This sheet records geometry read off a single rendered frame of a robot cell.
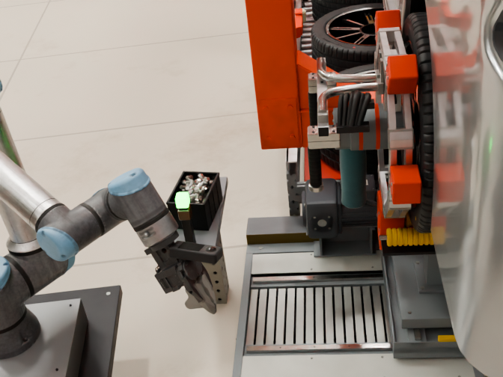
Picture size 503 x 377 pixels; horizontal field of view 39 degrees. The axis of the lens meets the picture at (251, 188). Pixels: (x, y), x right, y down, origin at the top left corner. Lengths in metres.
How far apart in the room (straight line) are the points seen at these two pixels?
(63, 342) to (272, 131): 1.08
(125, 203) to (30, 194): 0.24
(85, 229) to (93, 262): 1.57
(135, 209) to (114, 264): 1.60
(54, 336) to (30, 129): 2.28
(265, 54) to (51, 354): 1.23
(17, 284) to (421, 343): 1.29
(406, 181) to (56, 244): 0.89
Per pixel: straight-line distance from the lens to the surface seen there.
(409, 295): 2.53
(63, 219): 1.65
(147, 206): 1.58
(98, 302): 2.55
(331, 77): 2.17
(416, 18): 2.10
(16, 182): 1.73
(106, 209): 1.67
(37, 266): 2.25
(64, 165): 3.96
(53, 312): 2.41
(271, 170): 3.59
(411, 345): 2.47
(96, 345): 2.40
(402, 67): 1.89
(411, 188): 1.91
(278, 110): 2.66
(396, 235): 2.28
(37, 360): 2.28
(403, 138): 1.93
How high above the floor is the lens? 1.96
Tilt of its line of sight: 34 degrees down
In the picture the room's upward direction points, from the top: 7 degrees counter-clockwise
